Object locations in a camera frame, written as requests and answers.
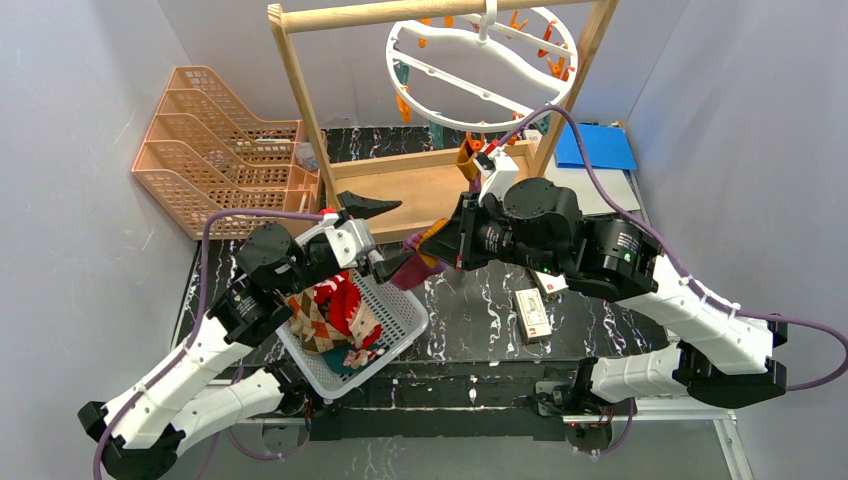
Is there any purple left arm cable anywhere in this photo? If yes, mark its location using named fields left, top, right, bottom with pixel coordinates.
left=92, top=209, right=326, bottom=480

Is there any beige animal face sock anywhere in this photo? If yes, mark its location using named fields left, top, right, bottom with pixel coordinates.
left=349, top=303, right=382, bottom=348

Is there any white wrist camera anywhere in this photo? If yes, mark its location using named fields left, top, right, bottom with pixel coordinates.
left=474, top=145, right=520, bottom=200
left=319, top=211, right=376, bottom=270

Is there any white paper sheet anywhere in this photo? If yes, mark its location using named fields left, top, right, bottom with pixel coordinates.
left=544, top=152, right=640, bottom=216

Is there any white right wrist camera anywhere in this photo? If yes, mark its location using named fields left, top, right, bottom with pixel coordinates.
left=474, top=145, right=520, bottom=200

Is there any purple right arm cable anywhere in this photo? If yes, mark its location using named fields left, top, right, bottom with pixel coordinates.
left=496, top=104, right=848, bottom=392

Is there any purple sock with yellow cuff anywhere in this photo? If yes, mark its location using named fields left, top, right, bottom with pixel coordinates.
left=455, top=141, right=482, bottom=193

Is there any peach plastic file organizer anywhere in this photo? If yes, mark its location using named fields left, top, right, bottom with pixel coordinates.
left=131, top=66, right=322, bottom=240

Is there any teal front clothes peg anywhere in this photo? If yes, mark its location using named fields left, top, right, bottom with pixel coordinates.
left=429, top=121, right=444, bottom=150

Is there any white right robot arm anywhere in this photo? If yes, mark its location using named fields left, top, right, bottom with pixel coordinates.
left=419, top=178, right=787, bottom=411

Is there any white round clip hanger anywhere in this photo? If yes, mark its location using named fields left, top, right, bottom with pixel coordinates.
left=384, top=1, right=580, bottom=132

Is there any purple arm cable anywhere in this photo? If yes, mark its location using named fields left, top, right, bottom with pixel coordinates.
left=496, top=104, right=848, bottom=392
left=92, top=209, right=326, bottom=480

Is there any argyle brown sock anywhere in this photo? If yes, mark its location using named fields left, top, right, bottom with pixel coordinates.
left=286, top=290, right=351, bottom=356

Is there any wooden hanger rack stand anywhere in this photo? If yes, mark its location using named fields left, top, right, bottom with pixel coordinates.
left=267, top=1, right=618, bottom=242

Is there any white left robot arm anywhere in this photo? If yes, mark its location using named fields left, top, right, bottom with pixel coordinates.
left=78, top=191, right=396, bottom=479

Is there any orange front-left clothes peg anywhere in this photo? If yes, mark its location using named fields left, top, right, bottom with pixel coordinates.
left=395, top=93, right=412, bottom=124

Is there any white card box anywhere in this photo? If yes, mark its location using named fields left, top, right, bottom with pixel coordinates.
left=532, top=271, right=568, bottom=299

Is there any small white printed box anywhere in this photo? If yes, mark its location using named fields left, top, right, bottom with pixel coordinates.
left=514, top=289, right=552, bottom=344

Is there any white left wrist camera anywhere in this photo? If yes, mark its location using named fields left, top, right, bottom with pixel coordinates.
left=319, top=211, right=376, bottom=270

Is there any dark green sock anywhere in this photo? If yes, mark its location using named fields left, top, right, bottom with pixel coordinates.
left=321, top=345, right=385, bottom=375

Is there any white plastic laundry basket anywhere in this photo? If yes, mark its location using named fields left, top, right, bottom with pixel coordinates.
left=277, top=271, right=429, bottom=401

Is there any blue folder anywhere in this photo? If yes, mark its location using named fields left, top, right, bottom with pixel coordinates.
left=555, top=123, right=637, bottom=171

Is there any red white striped sock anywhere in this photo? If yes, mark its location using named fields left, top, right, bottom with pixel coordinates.
left=313, top=271, right=362, bottom=337

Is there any orange front-centre clothes peg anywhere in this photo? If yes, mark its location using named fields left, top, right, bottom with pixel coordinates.
left=464, top=132, right=486, bottom=155

